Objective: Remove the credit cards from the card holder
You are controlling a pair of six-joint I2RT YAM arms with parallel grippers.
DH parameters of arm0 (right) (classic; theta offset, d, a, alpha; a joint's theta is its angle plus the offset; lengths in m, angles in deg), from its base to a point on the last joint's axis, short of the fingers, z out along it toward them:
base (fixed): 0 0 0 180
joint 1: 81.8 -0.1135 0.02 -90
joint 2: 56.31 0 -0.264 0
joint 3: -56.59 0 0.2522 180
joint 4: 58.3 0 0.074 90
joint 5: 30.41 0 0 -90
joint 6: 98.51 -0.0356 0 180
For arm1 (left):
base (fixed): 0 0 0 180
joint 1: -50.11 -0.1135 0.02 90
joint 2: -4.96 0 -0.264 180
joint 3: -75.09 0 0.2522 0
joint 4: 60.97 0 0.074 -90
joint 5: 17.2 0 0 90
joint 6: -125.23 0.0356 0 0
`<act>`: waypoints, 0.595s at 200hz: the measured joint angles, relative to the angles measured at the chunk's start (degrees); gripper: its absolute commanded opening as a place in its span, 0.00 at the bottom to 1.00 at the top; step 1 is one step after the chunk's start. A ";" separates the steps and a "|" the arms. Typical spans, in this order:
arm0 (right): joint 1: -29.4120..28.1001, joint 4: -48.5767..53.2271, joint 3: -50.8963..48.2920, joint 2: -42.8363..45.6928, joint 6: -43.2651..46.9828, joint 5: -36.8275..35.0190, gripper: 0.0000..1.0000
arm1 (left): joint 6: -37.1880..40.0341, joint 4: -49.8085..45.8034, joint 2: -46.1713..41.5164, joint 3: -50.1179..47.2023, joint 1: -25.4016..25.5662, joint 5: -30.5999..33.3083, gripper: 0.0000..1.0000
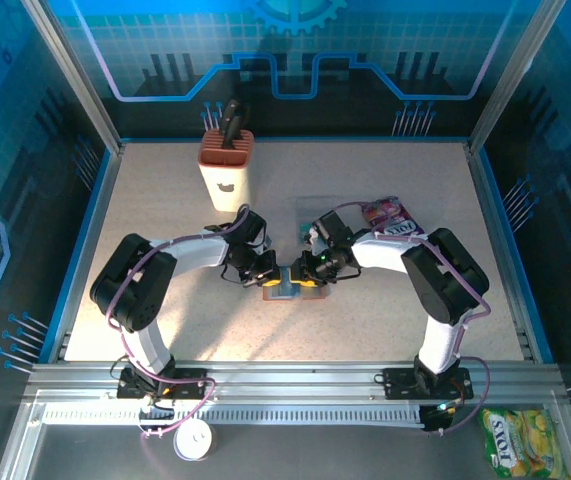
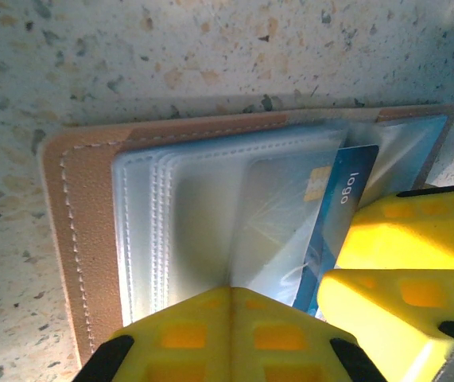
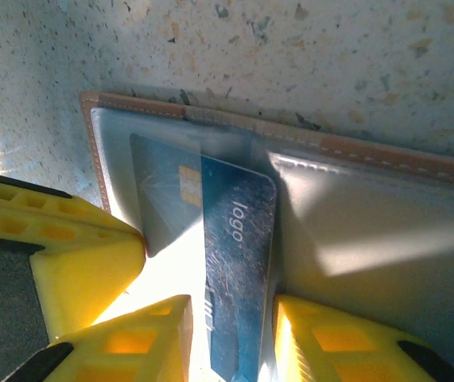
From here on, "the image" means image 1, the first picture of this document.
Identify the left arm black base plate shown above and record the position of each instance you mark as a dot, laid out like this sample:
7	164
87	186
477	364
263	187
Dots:
190	387

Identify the brown leather card holder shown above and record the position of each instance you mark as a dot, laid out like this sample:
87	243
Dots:
320	294

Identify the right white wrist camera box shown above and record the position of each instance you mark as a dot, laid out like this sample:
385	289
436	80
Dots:
311	238

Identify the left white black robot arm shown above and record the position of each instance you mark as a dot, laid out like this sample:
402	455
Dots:
200	250

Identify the purple candy bag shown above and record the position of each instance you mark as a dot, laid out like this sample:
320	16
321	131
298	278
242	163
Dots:
385	210

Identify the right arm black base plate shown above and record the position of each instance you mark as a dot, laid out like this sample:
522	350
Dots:
400	384

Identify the aluminium table side rail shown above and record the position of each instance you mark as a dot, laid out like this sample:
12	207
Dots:
99	215
491	215

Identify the yellow green candy bag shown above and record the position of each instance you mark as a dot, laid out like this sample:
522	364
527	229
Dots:
525	440

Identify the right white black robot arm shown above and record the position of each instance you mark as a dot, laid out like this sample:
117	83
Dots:
380	250

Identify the teal credit card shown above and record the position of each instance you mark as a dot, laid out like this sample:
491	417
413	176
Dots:
305	232

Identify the aluminium mounting rail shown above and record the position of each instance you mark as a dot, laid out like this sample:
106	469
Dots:
290	380

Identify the aluminium frame post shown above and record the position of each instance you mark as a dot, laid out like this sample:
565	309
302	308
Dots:
513	75
76	75

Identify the cream knife block brown top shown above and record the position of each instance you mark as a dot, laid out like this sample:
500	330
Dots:
227	180

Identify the black electronics box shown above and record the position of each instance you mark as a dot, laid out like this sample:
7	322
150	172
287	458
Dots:
437	419

